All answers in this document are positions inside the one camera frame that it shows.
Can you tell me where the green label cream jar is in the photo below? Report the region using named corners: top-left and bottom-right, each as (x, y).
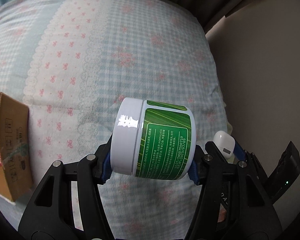
top-left (110, 98), bottom-right (196, 180)

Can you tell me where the cardboard box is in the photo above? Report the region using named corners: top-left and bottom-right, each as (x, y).
top-left (0, 92), bottom-right (33, 202)

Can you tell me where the white earbuds case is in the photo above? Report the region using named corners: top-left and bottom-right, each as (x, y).
top-left (213, 131), bottom-right (235, 159)

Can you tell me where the checkered floral bed sheet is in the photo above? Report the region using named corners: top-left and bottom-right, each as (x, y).
top-left (0, 0), bottom-right (228, 184)

